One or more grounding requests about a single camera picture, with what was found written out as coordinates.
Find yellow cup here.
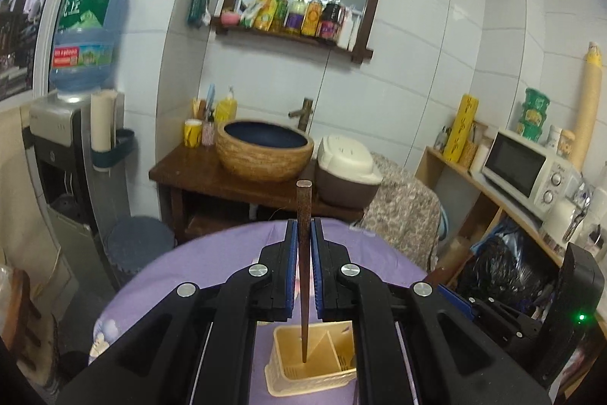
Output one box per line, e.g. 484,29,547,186
183,119,204,148

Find grey patterned cloth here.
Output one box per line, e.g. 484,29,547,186
353,151,442,270

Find blue round stool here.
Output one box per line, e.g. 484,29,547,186
105,215,176,287

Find dark wooden chopstick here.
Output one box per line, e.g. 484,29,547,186
296,180,312,363

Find teal plastic holder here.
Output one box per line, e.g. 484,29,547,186
91,127,137,171

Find light wooden shelf unit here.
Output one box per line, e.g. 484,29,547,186
414,145,577,287

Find dark window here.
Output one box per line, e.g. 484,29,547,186
0,0,72,102

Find bronze faucet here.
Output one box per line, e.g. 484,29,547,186
288,98,315,131

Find yellow soap dispenser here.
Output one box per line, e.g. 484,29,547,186
215,86,238,123

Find white brown rice cooker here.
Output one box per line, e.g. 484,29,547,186
314,136,384,210

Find white microwave oven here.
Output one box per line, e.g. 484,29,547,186
481,127,582,211

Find glass jar yellow contents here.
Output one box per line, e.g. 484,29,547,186
462,123,487,169

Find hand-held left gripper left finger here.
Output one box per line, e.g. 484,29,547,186
57,219,299,405

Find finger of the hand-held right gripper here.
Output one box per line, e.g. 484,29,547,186
439,284,546,351

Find white cylinder container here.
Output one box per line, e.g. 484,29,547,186
474,144,494,172

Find cream plastic utensil holder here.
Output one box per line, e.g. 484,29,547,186
264,320,357,397

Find dark sauce bottle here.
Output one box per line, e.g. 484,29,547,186
319,0,343,41

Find dark wooden vanity table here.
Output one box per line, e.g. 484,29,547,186
148,142,366,244

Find yellow snack bag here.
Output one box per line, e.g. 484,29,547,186
240,0,278,31

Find green glass bottle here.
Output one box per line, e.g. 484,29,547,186
272,0,289,32

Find brown wooden chair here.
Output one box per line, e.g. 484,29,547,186
0,267,53,387

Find yellow label oil bottle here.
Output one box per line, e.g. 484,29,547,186
301,0,323,38

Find purple floral tablecloth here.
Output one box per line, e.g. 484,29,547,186
89,216,430,405

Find tall yellow box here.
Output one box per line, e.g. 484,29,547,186
442,94,480,164

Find blue water jug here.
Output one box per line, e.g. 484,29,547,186
49,0,130,96

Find yellow label jar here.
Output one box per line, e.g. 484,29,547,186
557,129,576,159

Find white plastic bottle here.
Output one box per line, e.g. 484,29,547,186
337,6,363,51

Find grey water dispenser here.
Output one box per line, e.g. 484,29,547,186
21,92,134,292

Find black plastic bag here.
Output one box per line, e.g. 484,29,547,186
458,234,565,306

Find green hanging packet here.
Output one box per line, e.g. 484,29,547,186
186,0,212,28

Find woven pattern basin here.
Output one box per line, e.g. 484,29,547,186
215,119,315,184

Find white electric kettle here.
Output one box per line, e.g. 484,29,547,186
541,184,593,244

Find purple label bottle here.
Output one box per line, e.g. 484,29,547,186
285,0,308,36

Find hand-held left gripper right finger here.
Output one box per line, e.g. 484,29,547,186
310,218,553,405

